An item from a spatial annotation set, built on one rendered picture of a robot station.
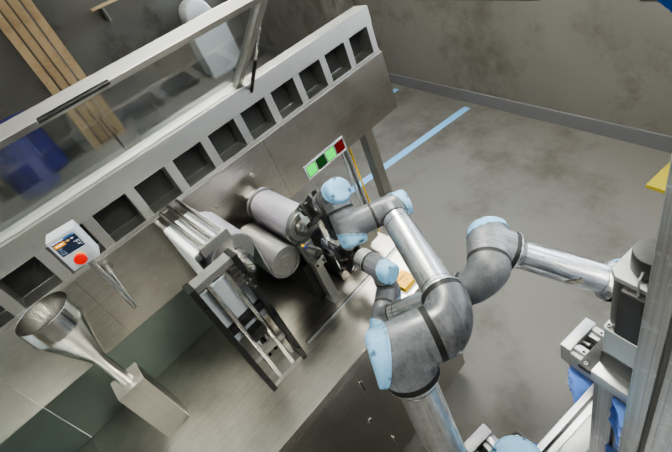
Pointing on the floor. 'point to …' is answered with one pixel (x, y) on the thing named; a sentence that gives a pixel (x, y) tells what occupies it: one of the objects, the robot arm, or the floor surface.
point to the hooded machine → (191, 8)
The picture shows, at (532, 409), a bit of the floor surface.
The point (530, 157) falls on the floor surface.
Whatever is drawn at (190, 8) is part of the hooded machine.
